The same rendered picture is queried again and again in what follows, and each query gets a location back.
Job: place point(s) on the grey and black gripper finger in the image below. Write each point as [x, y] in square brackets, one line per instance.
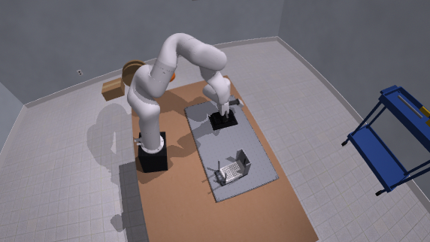
[225, 119]

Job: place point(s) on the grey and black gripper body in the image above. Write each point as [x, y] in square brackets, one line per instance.
[223, 108]

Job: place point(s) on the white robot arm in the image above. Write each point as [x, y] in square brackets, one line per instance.
[155, 79]

